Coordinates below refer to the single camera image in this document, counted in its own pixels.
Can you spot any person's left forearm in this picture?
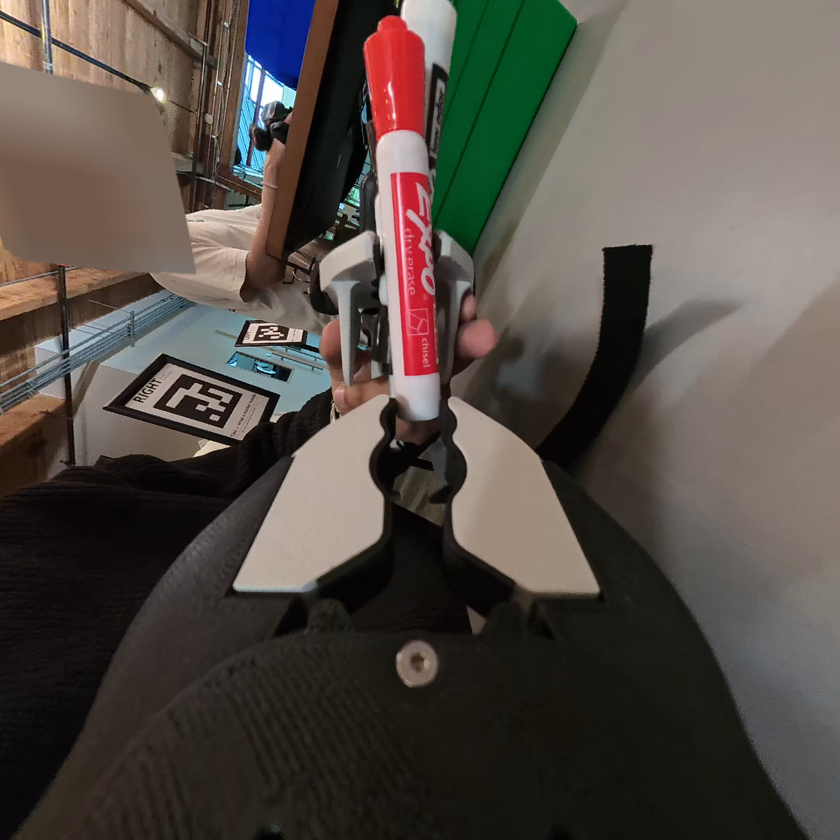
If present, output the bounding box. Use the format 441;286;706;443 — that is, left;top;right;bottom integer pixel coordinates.
0;388;342;840

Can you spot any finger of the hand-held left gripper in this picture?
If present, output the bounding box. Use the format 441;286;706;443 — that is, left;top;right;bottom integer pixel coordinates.
433;230;476;387
318;231;389;388

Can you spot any large framed tag sign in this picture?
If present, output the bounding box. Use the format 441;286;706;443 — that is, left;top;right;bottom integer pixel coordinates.
103;353;282;448

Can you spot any blue panel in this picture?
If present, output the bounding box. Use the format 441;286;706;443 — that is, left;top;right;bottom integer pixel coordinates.
244;0;317;91

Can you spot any person's left hand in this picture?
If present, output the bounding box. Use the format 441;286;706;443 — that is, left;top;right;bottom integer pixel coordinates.
320;295;498;448

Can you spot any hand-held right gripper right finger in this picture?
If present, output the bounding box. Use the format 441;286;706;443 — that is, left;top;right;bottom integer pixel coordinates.
441;395;602;601

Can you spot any small framed tag sign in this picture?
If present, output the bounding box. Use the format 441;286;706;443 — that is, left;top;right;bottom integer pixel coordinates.
234;319;308;349

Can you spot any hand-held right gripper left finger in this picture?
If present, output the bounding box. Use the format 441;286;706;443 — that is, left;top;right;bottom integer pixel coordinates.
233;397;396;603

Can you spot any red dry erase marker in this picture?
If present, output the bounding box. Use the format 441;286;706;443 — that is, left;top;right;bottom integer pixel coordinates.
362;16;442;422

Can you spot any green plastic bin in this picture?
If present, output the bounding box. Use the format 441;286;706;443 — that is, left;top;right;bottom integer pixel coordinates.
428;0;579;262

